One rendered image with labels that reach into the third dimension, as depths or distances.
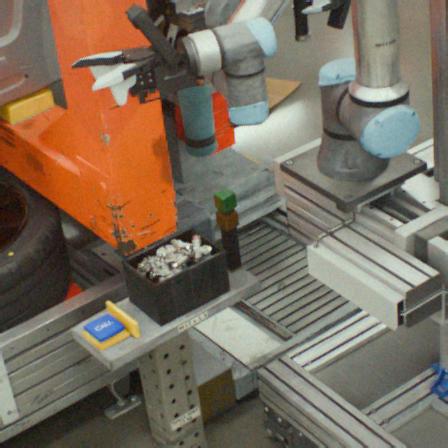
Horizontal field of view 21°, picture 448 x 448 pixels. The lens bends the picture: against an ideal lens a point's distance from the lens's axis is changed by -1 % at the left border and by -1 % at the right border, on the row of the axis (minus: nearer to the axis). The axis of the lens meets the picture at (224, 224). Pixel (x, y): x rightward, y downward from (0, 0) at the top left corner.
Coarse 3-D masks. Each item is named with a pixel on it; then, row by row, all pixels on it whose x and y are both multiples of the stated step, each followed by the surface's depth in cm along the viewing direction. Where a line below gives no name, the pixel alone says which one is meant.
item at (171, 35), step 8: (152, 0) 326; (160, 0) 331; (152, 8) 327; (160, 8) 328; (168, 8) 335; (160, 16) 329; (168, 16) 335; (168, 24) 333; (168, 32) 333; (176, 32) 335; (184, 32) 360; (168, 40) 334; (176, 40) 359; (176, 48) 356
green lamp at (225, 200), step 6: (216, 192) 278; (222, 192) 278; (228, 192) 278; (234, 192) 278; (216, 198) 277; (222, 198) 276; (228, 198) 276; (234, 198) 277; (216, 204) 278; (222, 204) 276; (228, 204) 277; (234, 204) 278; (222, 210) 277; (228, 210) 278
